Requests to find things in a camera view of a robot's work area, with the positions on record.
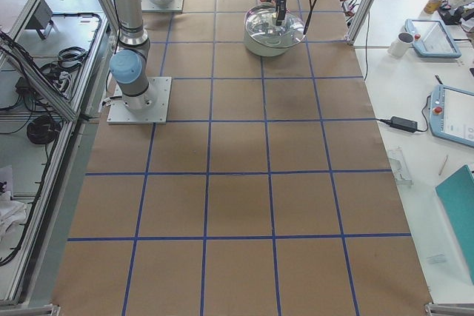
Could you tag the teach pendant near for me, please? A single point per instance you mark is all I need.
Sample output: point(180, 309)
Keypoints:
point(451, 114)

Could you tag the yellow can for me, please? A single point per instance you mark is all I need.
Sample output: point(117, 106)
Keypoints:
point(432, 5)

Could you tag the pale green electric pot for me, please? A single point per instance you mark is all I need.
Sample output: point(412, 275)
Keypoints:
point(261, 50)

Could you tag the teach pendant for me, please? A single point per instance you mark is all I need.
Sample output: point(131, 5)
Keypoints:
point(434, 39)
point(451, 114)

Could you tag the white mug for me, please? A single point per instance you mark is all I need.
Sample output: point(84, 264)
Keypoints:
point(401, 44)

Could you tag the black power adapter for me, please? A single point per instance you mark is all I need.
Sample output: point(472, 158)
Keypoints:
point(404, 124)

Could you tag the teal folder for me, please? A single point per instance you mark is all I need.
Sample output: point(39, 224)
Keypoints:
point(456, 195)

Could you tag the teach pendant far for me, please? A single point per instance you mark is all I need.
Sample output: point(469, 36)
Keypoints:
point(434, 39)

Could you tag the glass pot lid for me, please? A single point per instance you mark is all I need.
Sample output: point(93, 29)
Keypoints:
point(260, 26)

